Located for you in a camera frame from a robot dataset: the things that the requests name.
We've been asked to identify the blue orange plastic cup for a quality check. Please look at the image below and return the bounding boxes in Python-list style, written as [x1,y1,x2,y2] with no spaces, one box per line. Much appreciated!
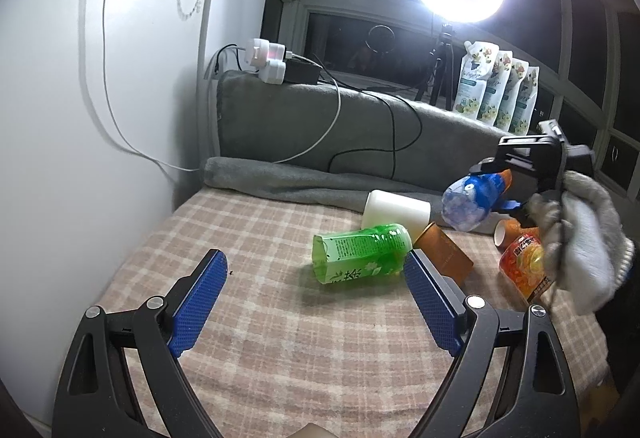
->
[440,169,512,232]

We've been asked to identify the green plastic tea cup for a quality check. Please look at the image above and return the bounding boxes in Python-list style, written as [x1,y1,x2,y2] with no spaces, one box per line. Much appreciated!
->
[311,224,413,284]

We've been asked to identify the red orange plastic cup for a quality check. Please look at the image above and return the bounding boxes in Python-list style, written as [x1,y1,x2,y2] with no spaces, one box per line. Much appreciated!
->
[499,233,552,305]

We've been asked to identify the white refill pouch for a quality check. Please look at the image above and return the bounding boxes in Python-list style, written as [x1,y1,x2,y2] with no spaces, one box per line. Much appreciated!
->
[510,67,539,136]
[477,50,513,125]
[494,58,529,132]
[452,41,499,120]

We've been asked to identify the black cable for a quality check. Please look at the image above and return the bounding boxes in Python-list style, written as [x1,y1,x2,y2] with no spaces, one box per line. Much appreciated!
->
[299,55,424,174]

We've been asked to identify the white charging cable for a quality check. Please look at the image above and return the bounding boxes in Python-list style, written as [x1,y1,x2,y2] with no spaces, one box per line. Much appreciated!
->
[98,0,344,173]

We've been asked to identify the rolled grey blanket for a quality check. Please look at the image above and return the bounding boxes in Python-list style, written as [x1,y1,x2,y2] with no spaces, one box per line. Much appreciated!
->
[202,155,501,235]

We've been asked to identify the grey sofa cushion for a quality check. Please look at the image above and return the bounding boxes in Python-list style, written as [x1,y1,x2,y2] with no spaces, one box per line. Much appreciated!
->
[216,71,503,191]

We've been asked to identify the grey gloved hand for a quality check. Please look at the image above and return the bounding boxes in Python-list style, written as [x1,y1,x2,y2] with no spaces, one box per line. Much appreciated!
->
[527,171,636,315]

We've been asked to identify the black power adapter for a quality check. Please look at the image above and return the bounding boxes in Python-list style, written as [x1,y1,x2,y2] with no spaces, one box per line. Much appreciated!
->
[283,58,321,85]

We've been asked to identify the large orange paper cup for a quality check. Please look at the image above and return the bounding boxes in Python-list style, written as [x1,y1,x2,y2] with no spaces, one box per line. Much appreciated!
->
[413,221,474,288]

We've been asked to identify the white paper cup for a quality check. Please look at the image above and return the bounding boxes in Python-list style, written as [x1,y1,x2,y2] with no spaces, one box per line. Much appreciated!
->
[361,190,432,242]

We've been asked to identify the white power strip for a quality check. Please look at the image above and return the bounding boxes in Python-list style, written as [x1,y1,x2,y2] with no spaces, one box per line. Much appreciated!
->
[244,38,286,85]

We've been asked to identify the small orange paper cup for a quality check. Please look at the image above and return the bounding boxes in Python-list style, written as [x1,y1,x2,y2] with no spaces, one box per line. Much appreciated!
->
[494,218,539,252]

